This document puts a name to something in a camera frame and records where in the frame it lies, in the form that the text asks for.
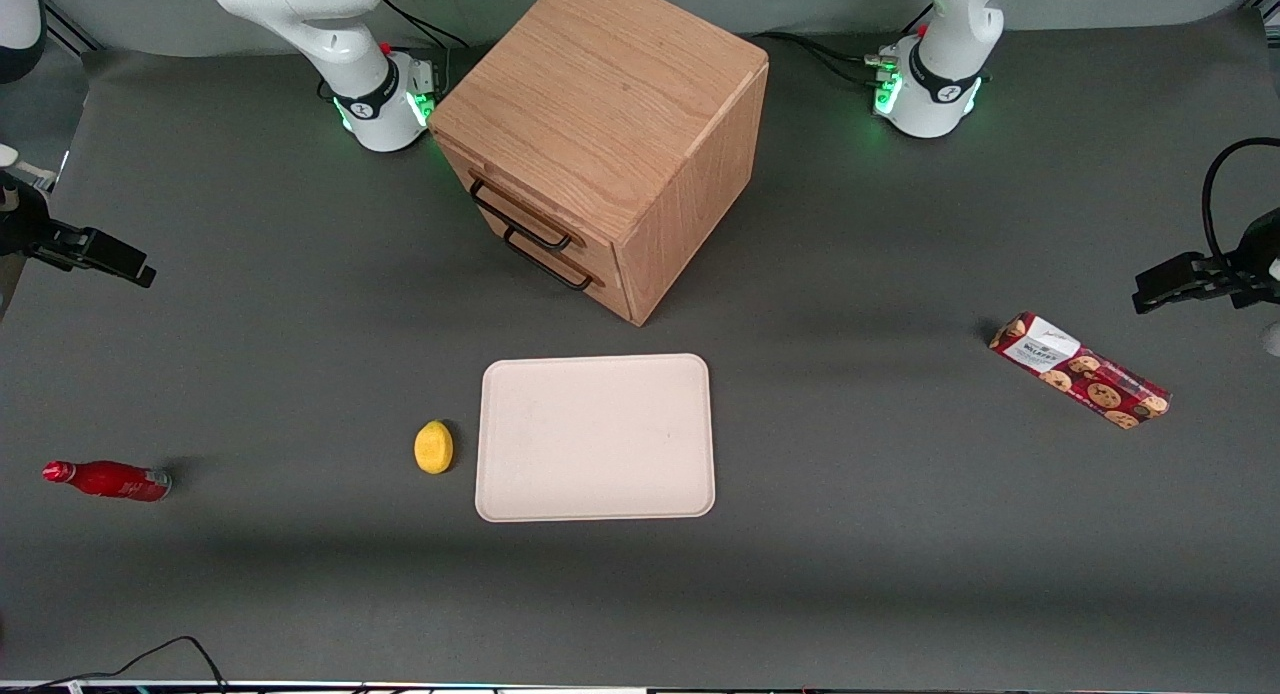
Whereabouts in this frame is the yellow lemon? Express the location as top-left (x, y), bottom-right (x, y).
top-left (414, 420), bottom-right (455, 475)

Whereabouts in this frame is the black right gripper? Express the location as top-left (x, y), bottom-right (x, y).
top-left (0, 169), bottom-right (158, 288)

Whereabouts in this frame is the red tartan cookie box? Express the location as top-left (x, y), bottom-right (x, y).
top-left (988, 312), bottom-right (1172, 431)

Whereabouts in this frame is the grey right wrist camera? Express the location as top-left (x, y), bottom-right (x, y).
top-left (0, 144), bottom-right (57, 191)

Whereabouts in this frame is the cream rectangular tray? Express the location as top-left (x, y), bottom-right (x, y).
top-left (475, 353), bottom-right (717, 524)

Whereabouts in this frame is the black arm base cable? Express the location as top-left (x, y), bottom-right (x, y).
top-left (380, 0), bottom-right (471, 53)
top-left (752, 31), bottom-right (886, 87)

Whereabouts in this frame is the thin black cable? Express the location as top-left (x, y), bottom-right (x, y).
top-left (28, 635), bottom-right (229, 691)

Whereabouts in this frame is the red bottle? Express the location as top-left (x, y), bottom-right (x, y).
top-left (42, 460), bottom-right (173, 503)

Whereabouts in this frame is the thick black looped cable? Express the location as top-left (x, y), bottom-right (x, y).
top-left (1200, 137), bottom-right (1280, 267)

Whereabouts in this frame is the wooden drawer with shallow front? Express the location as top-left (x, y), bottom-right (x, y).
top-left (435, 134), bottom-right (621, 275)

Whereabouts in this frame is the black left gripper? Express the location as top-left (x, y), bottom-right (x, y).
top-left (1133, 209), bottom-right (1280, 314)

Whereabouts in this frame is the oak wooden drawer cabinet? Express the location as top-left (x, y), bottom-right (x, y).
top-left (428, 0), bottom-right (771, 327)

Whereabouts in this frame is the wooden drawer with deep front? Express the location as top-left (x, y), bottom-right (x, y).
top-left (480, 199), bottom-right (633, 323)

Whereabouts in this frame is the black metal drawer handle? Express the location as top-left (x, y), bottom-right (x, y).
top-left (502, 224), bottom-right (595, 293)
top-left (468, 178), bottom-right (578, 253)

